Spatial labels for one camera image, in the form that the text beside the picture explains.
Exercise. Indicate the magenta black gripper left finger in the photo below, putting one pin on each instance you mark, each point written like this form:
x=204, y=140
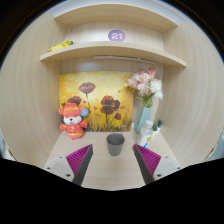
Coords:
x=79, y=161

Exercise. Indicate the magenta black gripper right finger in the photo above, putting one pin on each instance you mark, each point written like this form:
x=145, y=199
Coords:
x=147, y=161

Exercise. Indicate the clear plastic water bottle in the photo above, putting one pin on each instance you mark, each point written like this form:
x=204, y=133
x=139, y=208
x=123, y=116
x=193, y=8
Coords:
x=146, y=134

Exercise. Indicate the small potted succulent left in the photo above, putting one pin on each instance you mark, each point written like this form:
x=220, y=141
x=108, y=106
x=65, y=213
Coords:
x=155, y=127

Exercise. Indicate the small potted succulent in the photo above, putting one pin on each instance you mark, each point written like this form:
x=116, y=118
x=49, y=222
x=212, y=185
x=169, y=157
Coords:
x=155, y=127
x=159, y=123

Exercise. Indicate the grey plastic cup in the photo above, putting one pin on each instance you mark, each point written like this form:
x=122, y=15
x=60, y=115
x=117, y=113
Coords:
x=115, y=142

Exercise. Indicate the small potted succulent right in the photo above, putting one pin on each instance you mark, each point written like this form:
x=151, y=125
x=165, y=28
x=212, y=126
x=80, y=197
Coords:
x=159, y=123

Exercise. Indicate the teal ceramic vase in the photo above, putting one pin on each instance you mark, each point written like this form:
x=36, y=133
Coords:
x=143, y=116

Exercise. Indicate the red plush fortune doll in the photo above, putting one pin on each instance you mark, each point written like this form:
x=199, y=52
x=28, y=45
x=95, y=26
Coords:
x=73, y=120

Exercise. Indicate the poppy flower painting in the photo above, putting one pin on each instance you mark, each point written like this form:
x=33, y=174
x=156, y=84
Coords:
x=105, y=94

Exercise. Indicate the pink white flower bouquet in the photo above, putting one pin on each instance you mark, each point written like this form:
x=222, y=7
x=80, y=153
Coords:
x=147, y=86

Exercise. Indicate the wooden lower shelf board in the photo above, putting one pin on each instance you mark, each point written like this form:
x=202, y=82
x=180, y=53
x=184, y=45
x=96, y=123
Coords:
x=115, y=49

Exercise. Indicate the wooden shelf board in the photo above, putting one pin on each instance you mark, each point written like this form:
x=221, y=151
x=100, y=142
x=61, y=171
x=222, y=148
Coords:
x=115, y=49
x=116, y=13

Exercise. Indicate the yellow object on shelf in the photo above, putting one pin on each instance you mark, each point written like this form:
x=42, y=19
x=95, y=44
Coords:
x=61, y=45

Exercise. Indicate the purple number 21 sticker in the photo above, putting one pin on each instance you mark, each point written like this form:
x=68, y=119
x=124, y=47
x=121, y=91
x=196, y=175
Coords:
x=116, y=35

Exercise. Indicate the wooden upper shelf board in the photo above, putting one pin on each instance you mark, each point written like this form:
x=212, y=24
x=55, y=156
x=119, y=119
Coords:
x=116, y=13

